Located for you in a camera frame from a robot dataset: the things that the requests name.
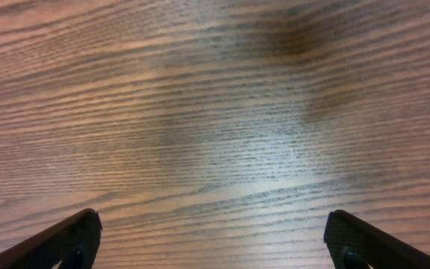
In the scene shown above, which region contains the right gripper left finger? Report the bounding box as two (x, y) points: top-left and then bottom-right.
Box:
(0, 208), (102, 269)

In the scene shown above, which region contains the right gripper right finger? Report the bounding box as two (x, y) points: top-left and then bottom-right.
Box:
(323, 210), (430, 269)

